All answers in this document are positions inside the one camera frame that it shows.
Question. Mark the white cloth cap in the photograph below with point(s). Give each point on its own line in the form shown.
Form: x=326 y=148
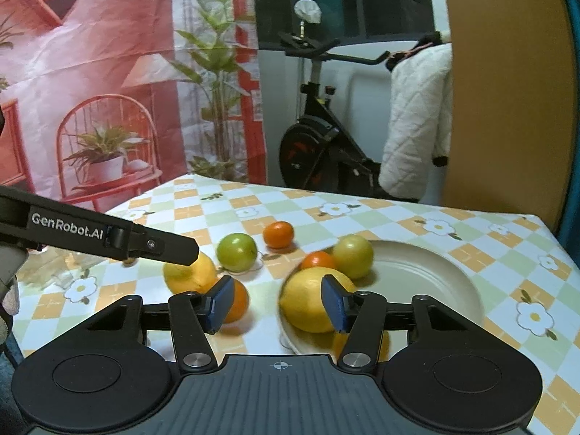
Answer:
x=307 y=11

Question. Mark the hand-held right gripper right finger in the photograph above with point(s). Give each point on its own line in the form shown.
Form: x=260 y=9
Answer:
x=333 y=301

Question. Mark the teal curtain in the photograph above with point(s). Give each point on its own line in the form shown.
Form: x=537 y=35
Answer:
x=572 y=145

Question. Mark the wooden board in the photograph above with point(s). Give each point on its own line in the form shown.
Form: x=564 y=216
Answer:
x=507 y=99

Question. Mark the white quilted jacket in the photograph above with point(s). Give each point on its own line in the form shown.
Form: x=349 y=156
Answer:
x=417 y=122

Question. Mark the green apple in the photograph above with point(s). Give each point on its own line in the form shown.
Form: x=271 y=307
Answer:
x=235 y=250

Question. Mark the person's left hand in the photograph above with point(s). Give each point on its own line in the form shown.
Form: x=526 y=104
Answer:
x=11 y=299

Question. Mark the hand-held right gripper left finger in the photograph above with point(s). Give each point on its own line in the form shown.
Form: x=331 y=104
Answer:
x=223 y=303

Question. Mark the beige round plate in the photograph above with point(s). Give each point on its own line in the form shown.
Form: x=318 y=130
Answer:
x=421 y=281

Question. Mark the black exercise bike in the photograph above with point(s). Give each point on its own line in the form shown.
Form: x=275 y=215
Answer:
x=308 y=154

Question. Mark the checked floral tablecloth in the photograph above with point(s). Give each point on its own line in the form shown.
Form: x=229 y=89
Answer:
x=498 y=253

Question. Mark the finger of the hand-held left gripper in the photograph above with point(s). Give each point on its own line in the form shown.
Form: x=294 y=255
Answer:
x=172 y=249

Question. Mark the dark window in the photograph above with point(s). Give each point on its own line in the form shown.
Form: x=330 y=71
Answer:
x=389 y=0

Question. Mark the yellow lemon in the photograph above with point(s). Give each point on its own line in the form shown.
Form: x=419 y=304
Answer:
x=185 y=278
x=301 y=301

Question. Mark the printed backdrop cloth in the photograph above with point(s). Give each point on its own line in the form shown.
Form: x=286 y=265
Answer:
x=90 y=54

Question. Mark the yellow-green apple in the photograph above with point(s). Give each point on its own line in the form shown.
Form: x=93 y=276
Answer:
x=353 y=256

